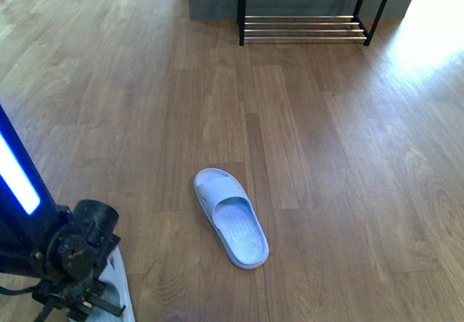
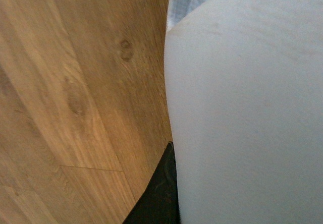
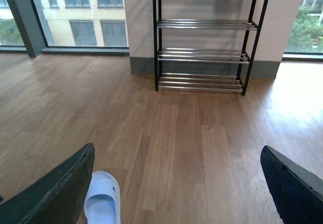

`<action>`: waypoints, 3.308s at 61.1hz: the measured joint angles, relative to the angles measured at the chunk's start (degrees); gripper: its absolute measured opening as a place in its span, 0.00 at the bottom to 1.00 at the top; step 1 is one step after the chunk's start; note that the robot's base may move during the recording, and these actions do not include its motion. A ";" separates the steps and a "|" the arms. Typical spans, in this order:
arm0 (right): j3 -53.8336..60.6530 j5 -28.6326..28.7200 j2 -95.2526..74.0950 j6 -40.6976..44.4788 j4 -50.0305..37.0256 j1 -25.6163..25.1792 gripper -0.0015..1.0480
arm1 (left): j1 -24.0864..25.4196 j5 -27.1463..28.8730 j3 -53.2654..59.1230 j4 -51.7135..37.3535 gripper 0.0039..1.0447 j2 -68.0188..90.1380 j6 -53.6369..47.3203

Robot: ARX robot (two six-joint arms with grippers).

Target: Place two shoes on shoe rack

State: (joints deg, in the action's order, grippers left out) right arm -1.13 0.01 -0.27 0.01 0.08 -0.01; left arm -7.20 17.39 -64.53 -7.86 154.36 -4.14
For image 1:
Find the light blue slide sandal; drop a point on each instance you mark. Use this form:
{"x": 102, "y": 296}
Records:
{"x": 117, "y": 291}
{"x": 231, "y": 214}

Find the black metal shoe rack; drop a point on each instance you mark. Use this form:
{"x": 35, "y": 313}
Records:
{"x": 308, "y": 21}

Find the black robot arm with light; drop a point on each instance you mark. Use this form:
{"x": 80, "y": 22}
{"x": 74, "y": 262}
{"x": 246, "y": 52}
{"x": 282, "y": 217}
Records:
{"x": 29, "y": 215}

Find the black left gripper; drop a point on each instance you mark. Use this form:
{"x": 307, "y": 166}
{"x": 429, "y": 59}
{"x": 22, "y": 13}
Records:
{"x": 79, "y": 249}

